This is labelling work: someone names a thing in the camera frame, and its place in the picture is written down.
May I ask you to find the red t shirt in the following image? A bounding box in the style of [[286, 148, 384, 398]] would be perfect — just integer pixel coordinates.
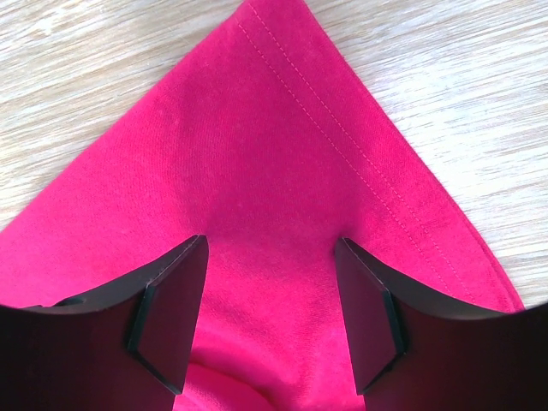
[[1, 1, 523, 410]]

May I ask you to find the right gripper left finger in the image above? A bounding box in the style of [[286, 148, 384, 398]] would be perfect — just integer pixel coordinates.
[[1, 235, 208, 410]]

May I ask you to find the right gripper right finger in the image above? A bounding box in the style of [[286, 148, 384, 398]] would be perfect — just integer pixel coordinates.
[[335, 238, 547, 410]]

